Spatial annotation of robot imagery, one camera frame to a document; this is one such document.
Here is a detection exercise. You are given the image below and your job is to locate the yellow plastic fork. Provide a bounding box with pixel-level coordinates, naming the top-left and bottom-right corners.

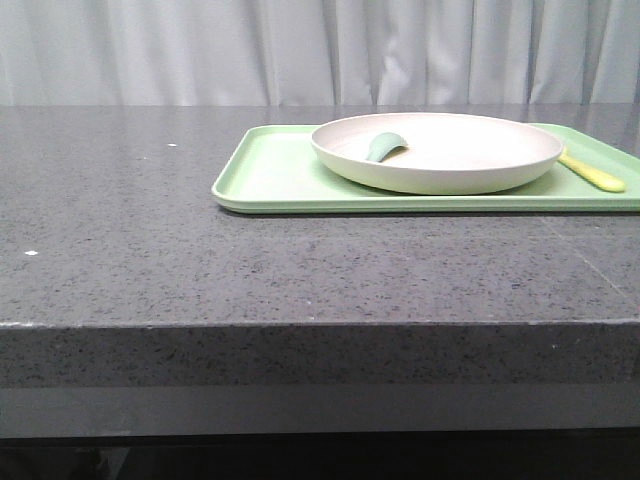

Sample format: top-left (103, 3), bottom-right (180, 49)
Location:
top-left (558, 148), bottom-right (626, 193)

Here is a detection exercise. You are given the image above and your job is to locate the light green serving tray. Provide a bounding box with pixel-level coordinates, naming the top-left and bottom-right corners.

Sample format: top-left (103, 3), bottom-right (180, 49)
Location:
top-left (212, 124), bottom-right (639, 215)

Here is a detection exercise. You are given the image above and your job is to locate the white round plate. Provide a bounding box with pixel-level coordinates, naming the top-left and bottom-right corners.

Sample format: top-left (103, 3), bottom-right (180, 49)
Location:
top-left (311, 112), bottom-right (564, 195)

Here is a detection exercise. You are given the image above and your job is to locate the grey pleated curtain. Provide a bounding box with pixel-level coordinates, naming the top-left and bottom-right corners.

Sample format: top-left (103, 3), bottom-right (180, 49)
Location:
top-left (1, 1), bottom-right (639, 106)

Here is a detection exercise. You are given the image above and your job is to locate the pale green plastic spoon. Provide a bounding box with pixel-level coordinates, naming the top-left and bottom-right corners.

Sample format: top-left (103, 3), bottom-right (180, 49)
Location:
top-left (366, 132), bottom-right (408, 163)

